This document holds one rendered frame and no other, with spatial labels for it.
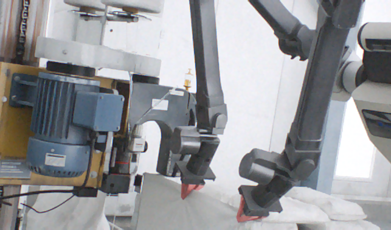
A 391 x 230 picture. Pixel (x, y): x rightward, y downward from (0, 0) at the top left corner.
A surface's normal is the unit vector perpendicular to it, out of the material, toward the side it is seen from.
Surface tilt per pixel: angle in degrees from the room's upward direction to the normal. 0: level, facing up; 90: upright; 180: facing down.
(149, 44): 90
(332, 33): 130
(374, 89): 40
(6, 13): 90
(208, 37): 94
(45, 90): 90
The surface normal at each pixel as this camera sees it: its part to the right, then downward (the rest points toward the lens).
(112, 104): 0.85, 0.15
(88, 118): -0.52, -0.04
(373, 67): -0.73, 0.56
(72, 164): 0.65, 0.16
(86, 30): -0.82, -0.10
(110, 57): 0.94, 0.16
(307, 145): 0.08, 0.58
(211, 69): 0.48, 0.18
